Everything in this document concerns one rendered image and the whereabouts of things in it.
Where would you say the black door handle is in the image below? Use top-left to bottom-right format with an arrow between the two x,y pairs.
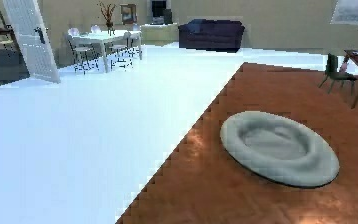
34,27 -> 47,45

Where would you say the dark blue sofa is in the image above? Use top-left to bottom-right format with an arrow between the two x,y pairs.
178,18 -> 246,53

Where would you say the framed wall picture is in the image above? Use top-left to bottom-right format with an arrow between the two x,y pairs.
120,3 -> 138,25

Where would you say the grey round floor cushion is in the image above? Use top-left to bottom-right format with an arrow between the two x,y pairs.
219,110 -> 341,189

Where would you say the red plant in vase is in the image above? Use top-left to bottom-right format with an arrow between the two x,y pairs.
97,1 -> 117,36

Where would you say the white dining table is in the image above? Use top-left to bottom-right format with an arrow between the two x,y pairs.
67,29 -> 143,74

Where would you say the beige low cabinet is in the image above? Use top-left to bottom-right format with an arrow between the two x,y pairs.
140,22 -> 180,43

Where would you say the white room door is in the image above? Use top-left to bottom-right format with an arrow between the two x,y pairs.
2,0 -> 62,84

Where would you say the large framed wall painting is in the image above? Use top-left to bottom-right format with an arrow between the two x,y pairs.
330,0 -> 358,25

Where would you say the dark green chair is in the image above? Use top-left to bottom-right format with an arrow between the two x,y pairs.
318,53 -> 358,96

